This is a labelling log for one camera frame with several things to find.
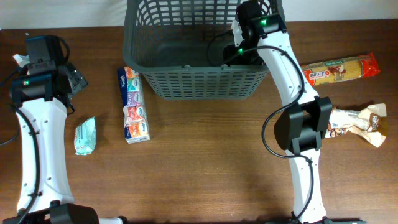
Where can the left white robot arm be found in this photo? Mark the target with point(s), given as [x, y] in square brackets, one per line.
[40, 101]

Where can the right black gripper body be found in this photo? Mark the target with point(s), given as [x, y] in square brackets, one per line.
[241, 55]

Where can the crumpled beige snack bag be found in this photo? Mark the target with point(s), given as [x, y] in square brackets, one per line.
[366, 123]

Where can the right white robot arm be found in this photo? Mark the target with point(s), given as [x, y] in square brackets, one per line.
[304, 115]

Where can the red spaghetti package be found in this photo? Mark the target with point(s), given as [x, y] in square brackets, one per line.
[341, 70]

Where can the light green wet wipes pack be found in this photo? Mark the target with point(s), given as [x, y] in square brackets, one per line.
[85, 137]

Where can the grey plastic shopping basket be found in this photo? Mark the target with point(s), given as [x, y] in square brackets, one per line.
[178, 47]

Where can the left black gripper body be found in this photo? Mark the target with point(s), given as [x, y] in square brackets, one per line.
[78, 80]

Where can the Kleenex tissue multipack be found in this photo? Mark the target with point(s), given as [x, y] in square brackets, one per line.
[136, 127]

